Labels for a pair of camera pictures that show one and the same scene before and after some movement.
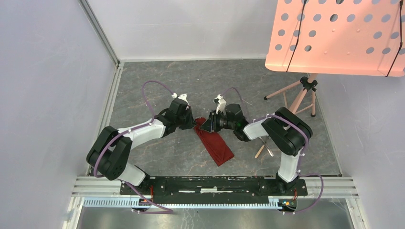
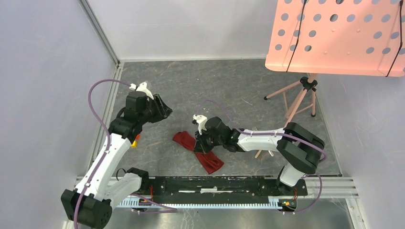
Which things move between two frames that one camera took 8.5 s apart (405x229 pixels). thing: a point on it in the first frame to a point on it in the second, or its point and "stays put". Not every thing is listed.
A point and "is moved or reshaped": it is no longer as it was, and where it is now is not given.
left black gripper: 190,124 to 165,110
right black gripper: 211,124 to 200,146
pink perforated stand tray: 364,37 stays put
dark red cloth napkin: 215,141 is moved or reshaped
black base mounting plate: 214,190 stays put
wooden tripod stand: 304,84 stays put
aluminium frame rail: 99,31 stays put
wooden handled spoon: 259,151 stays put
